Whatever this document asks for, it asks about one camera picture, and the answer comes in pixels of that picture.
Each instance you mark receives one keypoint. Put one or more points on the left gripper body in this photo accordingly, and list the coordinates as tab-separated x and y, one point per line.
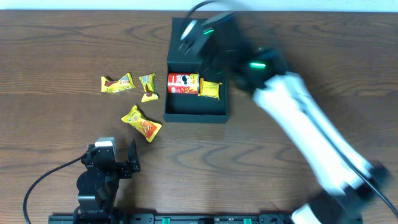
124	172

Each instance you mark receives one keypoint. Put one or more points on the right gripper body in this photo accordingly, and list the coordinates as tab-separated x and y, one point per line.
219	66

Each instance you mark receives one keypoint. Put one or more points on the yellow orange snack packet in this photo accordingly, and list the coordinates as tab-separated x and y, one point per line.
136	119

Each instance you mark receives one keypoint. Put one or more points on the yellow square snack packet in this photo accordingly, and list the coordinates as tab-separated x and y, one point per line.
209	89

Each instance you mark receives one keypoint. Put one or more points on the red Pringles can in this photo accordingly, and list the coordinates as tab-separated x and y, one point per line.
183	83

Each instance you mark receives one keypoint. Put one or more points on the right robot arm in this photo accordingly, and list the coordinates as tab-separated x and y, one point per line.
349	182

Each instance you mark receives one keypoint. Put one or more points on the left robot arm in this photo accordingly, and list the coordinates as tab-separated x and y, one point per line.
98	185

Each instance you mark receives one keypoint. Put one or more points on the dark green open box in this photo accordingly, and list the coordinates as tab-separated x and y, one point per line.
191	108

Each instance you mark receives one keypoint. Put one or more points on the yellow chocolate snack packet left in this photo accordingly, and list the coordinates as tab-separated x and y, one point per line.
124	83

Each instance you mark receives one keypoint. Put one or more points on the yellow chocolate snack packet upright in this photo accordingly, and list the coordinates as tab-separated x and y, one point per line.
148	83

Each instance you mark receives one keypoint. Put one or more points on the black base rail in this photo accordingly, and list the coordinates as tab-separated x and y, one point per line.
148	218

